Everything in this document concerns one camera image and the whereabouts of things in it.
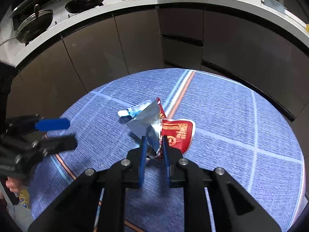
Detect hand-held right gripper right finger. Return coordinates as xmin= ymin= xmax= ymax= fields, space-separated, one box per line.
xmin=162 ymin=135 xmax=282 ymax=232

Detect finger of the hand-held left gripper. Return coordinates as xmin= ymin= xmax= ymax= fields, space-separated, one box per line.
xmin=6 ymin=115 xmax=71 ymax=133
xmin=0 ymin=134 xmax=78 ymax=159

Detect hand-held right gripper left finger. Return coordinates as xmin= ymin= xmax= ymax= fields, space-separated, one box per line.
xmin=28 ymin=135 xmax=148 ymax=232

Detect red foil snack bag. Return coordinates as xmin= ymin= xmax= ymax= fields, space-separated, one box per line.
xmin=127 ymin=97 xmax=196 ymax=160

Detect blue and white tube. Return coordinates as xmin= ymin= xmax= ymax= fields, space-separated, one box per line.
xmin=117 ymin=102 xmax=152 ymax=118

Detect person's left hand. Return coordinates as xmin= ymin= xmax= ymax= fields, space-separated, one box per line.
xmin=5 ymin=176 xmax=25 ymax=195

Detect person's grey printed clothing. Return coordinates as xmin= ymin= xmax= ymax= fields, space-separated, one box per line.
xmin=0 ymin=188 xmax=33 ymax=230

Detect blue striped tablecloth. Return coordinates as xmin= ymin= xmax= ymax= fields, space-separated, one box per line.
xmin=29 ymin=68 xmax=305 ymax=232

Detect black wok with lid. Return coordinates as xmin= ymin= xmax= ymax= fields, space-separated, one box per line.
xmin=0 ymin=4 xmax=54 ymax=47

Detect dark kitchen base cabinets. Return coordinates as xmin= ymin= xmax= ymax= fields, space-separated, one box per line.
xmin=6 ymin=6 xmax=309 ymax=131

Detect black frying pan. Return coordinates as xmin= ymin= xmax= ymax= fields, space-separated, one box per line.
xmin=64 ymin=0 xmax=107 ymax=14

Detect white kitchen countertop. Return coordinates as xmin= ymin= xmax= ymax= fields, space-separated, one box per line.
xmin=0 ymin=0 xmax=309 ymax=68

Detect steel sink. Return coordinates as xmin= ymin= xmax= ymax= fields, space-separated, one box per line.
xmin=262 ymin=0 xmax=290 ymax=11

